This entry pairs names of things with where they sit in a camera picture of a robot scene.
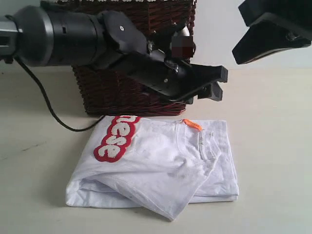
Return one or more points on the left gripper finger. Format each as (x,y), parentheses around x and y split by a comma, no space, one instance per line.
(175,41)

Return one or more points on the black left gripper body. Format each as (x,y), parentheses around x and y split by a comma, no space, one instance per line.
(174,79)

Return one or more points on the white t-shirt red print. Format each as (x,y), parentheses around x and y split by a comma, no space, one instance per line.
(162,165)

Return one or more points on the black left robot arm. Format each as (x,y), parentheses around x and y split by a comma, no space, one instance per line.
(48,36)

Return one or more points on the dark red wicker basket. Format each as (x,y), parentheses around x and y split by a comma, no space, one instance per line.
(105,92)

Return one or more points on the orange neck label tag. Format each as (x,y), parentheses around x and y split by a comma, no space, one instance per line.
(192,124)

